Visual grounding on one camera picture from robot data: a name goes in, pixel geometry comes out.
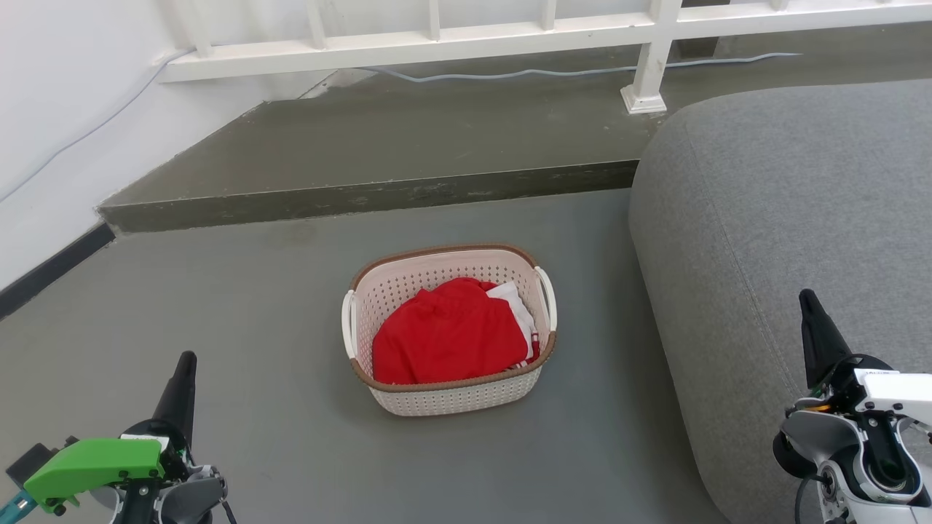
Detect white garment red stripes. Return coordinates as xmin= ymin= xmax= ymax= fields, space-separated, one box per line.
xmin=486 ymin=281 xmax=541 ymax=368

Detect light blue floor cable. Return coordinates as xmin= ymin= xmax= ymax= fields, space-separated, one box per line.
xmin=360 ymin=52 xmax=802 ymax=83

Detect thin white wall cable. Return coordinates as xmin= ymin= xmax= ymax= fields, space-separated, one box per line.
xmin=0 ymin=47 xmax=194 ymax=201

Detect black wall baseboard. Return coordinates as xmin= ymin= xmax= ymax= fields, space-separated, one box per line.
xmin=0 ymin=222 xmax=116 ymax=321

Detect white wooden railing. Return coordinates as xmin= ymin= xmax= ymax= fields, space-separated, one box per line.
xmin=157 ymin=0 xmax=932 ymax=115

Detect grey fabric sofa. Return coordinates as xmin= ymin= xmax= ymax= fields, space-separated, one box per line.
xmin=628 ymin=79 xmax=932 ymax=524

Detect left camera cable teal plug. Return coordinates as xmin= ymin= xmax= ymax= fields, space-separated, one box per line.
xmin=0 ymin=490 xmax=35 ymax=522

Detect cream perforated laundry basket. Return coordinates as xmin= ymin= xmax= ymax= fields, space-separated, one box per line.
xmin=341 ymin=243 xmax=558 ymax=417

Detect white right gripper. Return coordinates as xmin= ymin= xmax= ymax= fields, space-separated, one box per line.
xmin=799 ymin=289 xmax=932 ymax=426

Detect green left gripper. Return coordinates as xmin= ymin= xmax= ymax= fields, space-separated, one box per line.
xmin=24 ymin=352 xmax=198 ymax=515

